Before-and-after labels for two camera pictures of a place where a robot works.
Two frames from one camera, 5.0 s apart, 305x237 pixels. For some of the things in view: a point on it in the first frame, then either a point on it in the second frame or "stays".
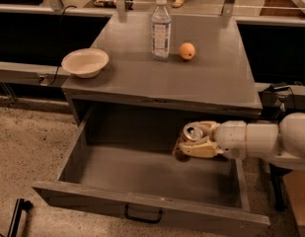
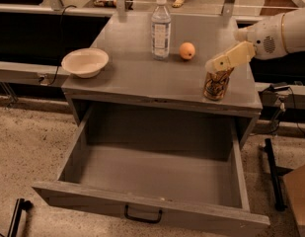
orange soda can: (191, 132) → (215, 83)
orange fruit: (187, 50) stays
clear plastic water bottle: (161, 24) stays
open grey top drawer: (121, 162) stays
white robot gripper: (230, 137) → (266, 37)
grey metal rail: (25, 72) stays
